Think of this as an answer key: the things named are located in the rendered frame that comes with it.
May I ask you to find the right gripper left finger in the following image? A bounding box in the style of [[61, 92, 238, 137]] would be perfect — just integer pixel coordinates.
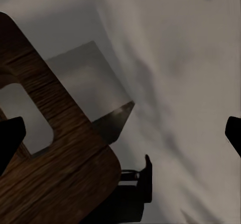
[[0, 117, 26, 177]]

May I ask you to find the cutting board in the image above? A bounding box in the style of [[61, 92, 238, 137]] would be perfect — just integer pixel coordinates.
[[0, 12, 122, 224]]

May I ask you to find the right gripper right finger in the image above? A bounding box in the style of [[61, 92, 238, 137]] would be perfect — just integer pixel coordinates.
[[225, 116, 241, 157]]

